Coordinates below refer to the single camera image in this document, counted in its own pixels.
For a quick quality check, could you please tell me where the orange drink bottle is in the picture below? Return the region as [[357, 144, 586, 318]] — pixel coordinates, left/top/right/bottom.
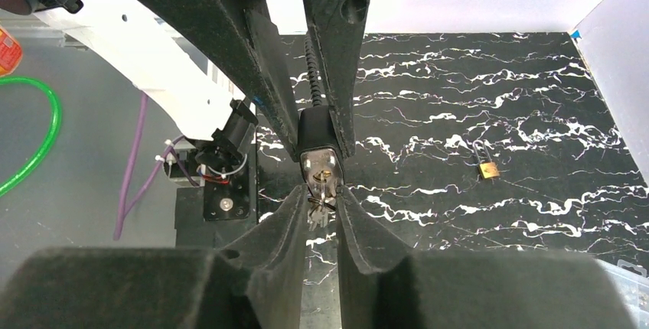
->
[[0, 28, 23, 77]]

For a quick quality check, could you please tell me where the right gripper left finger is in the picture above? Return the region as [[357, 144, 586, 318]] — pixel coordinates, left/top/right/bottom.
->
[[1, 185, 308, 328]]

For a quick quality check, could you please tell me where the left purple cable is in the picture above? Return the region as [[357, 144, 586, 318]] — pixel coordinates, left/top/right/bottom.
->
[[112, 91, 199, 242]]

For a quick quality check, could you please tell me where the small brass padlock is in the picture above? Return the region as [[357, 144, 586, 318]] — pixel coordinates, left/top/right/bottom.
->
[[472, 140, 501, 180]]

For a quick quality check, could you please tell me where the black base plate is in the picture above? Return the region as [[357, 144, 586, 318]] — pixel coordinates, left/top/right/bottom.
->
[[174, 148, 258, 249]]

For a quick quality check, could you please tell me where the clear plastic parts box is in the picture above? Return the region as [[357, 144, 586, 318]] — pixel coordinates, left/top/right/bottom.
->
[[598, 259, 648, 328]]

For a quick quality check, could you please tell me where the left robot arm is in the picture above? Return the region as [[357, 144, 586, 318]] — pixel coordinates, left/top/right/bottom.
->
[[1, 0, 370, 161]]

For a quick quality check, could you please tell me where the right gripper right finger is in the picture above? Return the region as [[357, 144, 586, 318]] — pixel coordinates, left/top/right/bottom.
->
[[337, 187, 634, 328]]

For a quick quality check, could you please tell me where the black cable padlock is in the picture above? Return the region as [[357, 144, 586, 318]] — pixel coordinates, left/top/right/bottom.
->
[[296, 35, 344, 203]]

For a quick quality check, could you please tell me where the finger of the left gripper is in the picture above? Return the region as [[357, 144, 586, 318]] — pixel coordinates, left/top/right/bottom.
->
[[303, 0, 370, 158], [138, 0, 298, 161]]

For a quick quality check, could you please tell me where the green cable lock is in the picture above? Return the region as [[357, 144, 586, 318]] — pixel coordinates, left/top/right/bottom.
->
[[1, 77, 63, 196]]

